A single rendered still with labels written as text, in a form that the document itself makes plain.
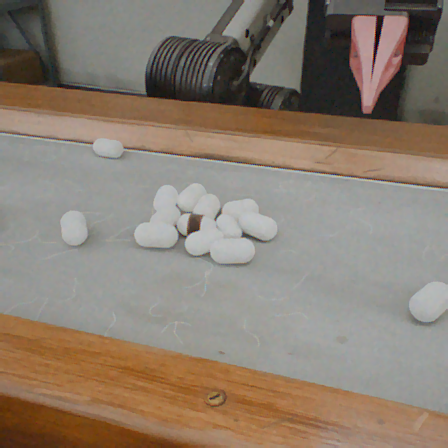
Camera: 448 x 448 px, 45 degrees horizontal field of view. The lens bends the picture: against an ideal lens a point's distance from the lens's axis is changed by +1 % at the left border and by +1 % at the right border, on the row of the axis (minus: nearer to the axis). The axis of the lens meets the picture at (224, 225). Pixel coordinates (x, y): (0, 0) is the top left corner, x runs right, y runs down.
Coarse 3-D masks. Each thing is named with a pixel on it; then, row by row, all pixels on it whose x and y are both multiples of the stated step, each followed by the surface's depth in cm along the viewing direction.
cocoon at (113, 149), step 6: (96, 144) 58; (102, 144) 58; (108, 144) 58; (114, 144) 58; (120, 144) 58; (96, 150) 58; (102, 150) 58; (108, 150) 58; (114, 150) 58; (120, 150) 58; (102, 156) 59; (108, 156) 58; (114, 156) 58
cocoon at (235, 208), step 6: (228, 204) 46; (234, 204) 46; (240, 204) 46; (246, 204) 46; (252, 204) 47; (222, 210) 47; (228, 210) 46; (234, 210) 46; (240, 210) 46; (246, 210) 46; (252, 210) 46; (258, 210) 47; (234, 216) 46
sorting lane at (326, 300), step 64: (0, 192) 52; (64, 192) 52; (128, 192) 52; (256, 192) 52; (320, 192) 52; (384, 192) 52; (0, 256) 43; (64, 256) 43; (128, 256) 43; (192, 256) 43; (256, 256) 43; (320, 256) 43; (384, 256) 43; (64, 320) 36; (128, 320) 36; (192, 320) 36; (256, 320) 36; (320, 320) 36; (384, 320) 36; (384, 384) 32
